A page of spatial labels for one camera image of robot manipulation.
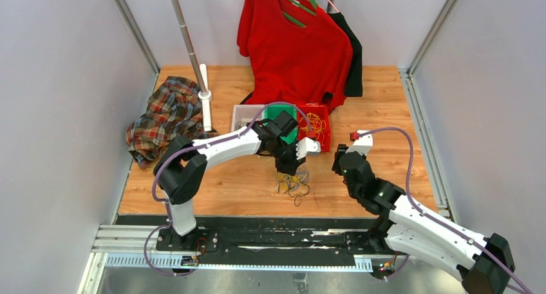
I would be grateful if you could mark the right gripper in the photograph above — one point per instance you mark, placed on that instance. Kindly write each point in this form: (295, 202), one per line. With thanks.
(342, 148)

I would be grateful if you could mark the white plastic bin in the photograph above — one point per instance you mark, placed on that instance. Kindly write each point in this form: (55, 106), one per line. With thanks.
(243, 114)

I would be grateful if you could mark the green plastic bin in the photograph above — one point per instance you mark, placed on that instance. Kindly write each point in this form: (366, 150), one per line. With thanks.
(284, 118)

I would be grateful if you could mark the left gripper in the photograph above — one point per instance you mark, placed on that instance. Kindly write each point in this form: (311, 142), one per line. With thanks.
(290, 168)

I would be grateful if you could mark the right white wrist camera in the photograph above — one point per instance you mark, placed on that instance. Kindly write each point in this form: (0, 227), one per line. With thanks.
(362, 142)

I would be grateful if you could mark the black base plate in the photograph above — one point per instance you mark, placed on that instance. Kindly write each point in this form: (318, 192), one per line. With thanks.
(277, 241)

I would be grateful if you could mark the black garment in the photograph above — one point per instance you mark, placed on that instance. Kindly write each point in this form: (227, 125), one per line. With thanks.
(353, 86)

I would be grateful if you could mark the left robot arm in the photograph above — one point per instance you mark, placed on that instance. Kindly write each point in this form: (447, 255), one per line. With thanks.
(180, 172)

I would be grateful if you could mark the plaid flannel shirt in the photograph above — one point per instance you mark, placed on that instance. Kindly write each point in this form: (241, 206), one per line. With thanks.
(174, 109)

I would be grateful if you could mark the red t-shirt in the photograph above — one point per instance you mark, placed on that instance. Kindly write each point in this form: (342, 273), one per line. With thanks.
(291, 64)

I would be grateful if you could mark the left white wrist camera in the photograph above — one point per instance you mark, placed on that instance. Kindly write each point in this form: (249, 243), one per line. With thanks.
(307, 147)

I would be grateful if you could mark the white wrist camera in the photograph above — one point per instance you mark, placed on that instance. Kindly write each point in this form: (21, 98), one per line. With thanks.
(307, 147)
(362, 142)

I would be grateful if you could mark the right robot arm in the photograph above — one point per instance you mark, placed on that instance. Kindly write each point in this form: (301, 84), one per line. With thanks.
(482, 264)

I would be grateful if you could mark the red plastic bin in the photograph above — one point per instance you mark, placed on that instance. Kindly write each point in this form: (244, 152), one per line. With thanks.
(318, 117)

